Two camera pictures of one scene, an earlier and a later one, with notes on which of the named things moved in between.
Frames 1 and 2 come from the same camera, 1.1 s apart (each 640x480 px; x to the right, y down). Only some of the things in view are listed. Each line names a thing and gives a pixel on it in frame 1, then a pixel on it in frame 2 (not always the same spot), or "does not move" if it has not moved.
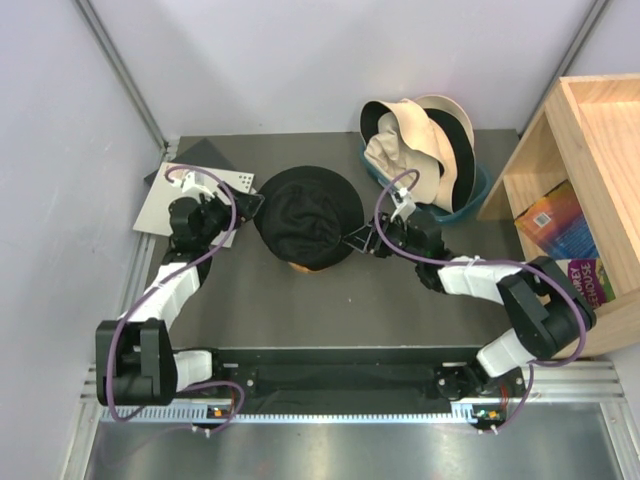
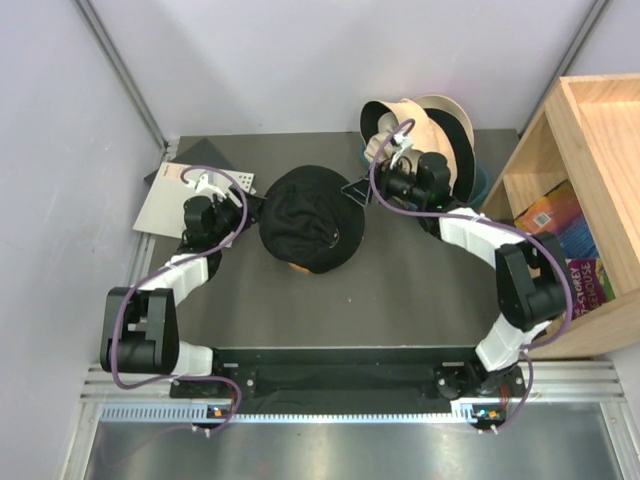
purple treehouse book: x=589 y=277 does not move
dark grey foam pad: x=203 y=154 does not move
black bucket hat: x=304 y=214 does not move
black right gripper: x=368 y=239 -> x=361 y=192
